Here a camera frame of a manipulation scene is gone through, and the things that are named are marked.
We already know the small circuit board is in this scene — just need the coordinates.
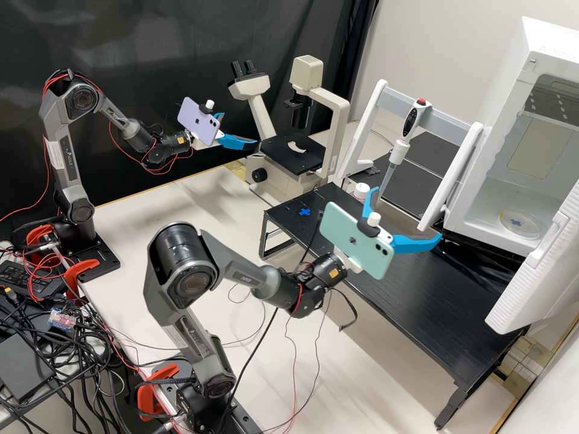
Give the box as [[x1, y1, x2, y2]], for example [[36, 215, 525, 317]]
[[48, 309, 78, 330]]

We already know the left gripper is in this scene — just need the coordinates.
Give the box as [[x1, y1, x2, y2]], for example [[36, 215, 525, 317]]
[[212, 112, 258, 151]]

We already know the orange clamp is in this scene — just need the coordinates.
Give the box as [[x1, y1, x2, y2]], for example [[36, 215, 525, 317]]
[[137, 361, 182, 422], [25, 225, 60, 255], [63, 258, 101, 300]]

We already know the cream microscope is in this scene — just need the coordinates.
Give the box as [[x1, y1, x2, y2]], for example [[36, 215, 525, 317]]
[[227, 55, 352, 198]]

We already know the white incubator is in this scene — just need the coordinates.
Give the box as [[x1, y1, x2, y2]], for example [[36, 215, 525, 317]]
[[443, 16, 579, 259]]

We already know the left wrist camera phone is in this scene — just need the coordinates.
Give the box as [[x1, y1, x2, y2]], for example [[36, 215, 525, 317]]
[[177, 97, 225, 146]]

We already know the wrist camera phone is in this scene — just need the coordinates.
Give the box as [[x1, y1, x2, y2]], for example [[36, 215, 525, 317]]
[[177, 97, 225, 146], [318, 201, 395, 280]]

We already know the right wrist camera phone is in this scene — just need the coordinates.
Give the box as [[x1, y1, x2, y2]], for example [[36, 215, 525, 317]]
[[318, 201, 395, 280]]

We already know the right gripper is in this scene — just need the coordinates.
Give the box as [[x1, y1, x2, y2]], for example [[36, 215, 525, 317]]
[[360, 186, 443, 256]]

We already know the black flat box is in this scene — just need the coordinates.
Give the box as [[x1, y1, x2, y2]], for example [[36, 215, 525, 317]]
[[0, 332, 56, 404]]

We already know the black cable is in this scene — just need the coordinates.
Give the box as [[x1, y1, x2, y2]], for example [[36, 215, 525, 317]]
[[226, 215, 323, 410], [327, 288, 359, 333]]

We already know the incubator door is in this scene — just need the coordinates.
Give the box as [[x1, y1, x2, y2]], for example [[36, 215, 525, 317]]
[[484, 180, 579, 335]]

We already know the petri dish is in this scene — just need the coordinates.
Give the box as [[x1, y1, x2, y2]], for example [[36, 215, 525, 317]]
[[499, 209, 542, 241]]

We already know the long black platform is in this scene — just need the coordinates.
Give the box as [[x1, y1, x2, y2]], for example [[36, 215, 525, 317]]
[[258, 183, 530, 430]]

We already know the pipette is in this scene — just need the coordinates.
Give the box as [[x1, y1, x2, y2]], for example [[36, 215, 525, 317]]
[[378, 97, 431, 204]]

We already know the red wire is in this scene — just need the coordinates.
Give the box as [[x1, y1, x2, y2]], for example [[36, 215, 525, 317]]
[[0, 135, 51, 223]]

